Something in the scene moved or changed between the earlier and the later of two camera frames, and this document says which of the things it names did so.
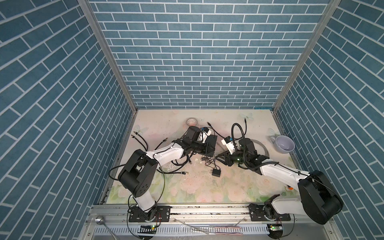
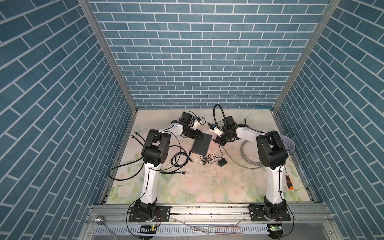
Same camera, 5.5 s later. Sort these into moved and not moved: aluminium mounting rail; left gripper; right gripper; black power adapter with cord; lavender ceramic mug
Moved: black power adapter with cord; right gripper; left gripper
Not moved: lavender ceramic mug; aluminium mounting rail
